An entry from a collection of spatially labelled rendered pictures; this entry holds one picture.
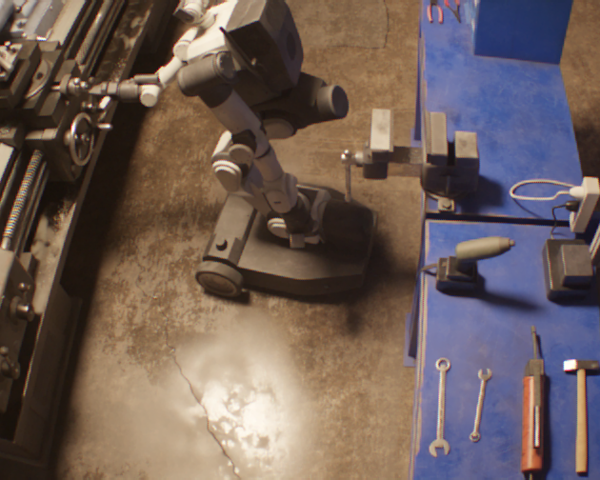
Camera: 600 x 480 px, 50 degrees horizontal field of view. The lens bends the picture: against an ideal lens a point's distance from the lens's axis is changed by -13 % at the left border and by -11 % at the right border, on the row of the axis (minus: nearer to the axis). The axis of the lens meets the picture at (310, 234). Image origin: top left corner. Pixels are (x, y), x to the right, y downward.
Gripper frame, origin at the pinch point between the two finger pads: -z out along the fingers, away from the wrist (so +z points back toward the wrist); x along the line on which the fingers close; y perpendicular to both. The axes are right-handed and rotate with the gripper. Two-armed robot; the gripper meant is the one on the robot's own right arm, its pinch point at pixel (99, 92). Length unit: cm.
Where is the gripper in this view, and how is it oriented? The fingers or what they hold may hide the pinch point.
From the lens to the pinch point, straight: 271.0
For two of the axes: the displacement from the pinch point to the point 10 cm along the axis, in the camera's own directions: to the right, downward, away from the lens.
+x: 1.0, 1.7, 9.8
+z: 9.9, 0.5, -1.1
